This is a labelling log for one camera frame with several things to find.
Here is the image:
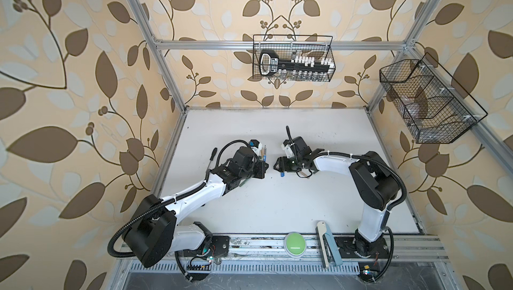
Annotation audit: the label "black wire basket back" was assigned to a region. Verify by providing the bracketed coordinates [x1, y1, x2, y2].
[252, 34, 336, 83]

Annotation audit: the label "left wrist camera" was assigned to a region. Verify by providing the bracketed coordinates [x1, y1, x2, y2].
[249, 139, 264, 155]

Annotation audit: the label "green round button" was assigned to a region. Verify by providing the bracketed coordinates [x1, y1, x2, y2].
[284, 232, 307, 259]

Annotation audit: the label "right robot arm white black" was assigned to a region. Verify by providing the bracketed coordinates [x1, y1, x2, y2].
[274, 127, 407, 257]

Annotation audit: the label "black bit set case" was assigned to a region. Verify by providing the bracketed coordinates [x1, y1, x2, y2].
[257, 50, 335, 76]

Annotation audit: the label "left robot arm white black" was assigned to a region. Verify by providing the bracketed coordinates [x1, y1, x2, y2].
[107, 140, 269, 267]

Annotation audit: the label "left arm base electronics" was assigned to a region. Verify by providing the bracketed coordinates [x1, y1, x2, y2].
[174, 235, 231, 282]

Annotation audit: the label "black wire basket right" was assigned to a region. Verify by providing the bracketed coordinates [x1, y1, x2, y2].
[379, 52, 488, 144]

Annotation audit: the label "black wire basket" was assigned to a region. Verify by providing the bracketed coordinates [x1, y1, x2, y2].
[252, 34, 336, 83]
[379, 52, 488, 144]

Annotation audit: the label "aluminium frame rails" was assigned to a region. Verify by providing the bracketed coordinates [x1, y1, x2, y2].
[107, 0, 513, 290]

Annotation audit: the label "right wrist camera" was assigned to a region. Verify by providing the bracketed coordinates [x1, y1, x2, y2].
[281, 139, 298, 159]

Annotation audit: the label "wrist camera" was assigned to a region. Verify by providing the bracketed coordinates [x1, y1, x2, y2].
[249, 139, 264, 155]
[281, 139, 298, 159]

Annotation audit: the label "grey teal tool holder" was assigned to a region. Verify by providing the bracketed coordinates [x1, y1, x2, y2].
[316, 221, 343, 269]

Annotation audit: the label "black handled screwdriver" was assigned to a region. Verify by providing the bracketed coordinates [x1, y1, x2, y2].
[204, 147, 218, 181]

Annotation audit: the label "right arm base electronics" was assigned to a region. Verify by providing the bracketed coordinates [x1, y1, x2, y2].
[335, 235, 395, 283]

